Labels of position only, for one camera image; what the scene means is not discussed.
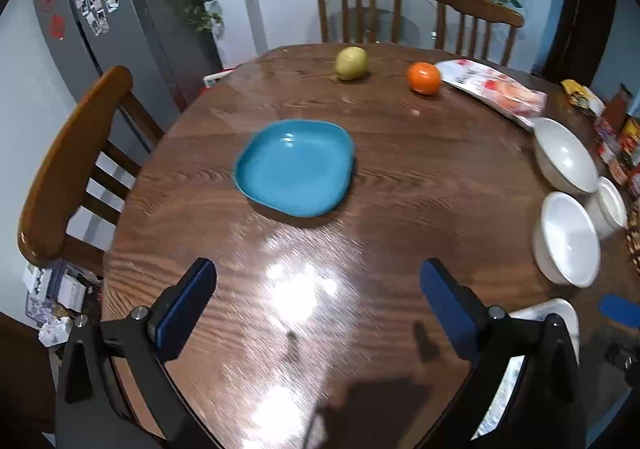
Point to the yellow-green pear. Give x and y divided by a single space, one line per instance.
351 63

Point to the white kitchen scale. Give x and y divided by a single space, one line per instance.
535 309

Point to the wooden beaded trivet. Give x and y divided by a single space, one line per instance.
635 249

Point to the small white bowl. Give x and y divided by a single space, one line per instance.
612 201

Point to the white red snack bag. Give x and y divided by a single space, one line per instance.
490 86

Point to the dark wooden door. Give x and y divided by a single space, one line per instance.
580 19

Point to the large white bowl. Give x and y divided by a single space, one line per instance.
565 154

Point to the red sauce bottle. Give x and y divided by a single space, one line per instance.
620 104

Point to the medium white bowl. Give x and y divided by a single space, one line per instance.
565 239

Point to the orange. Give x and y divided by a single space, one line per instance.
424 78

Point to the grey refrigerator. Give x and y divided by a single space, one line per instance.
145 4

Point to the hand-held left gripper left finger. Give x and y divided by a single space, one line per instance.
187 314

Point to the white and red container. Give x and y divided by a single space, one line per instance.
217 79

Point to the pile of small boxes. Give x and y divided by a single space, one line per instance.
55 294

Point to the yellow snack packet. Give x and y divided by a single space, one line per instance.
582 96

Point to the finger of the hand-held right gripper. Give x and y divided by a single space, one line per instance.
621 310
622 356

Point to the blue square plate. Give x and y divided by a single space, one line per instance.
295 169

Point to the vinegar bottle with yellow label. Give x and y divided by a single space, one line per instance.
631 134

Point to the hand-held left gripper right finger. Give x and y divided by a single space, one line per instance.
445 309

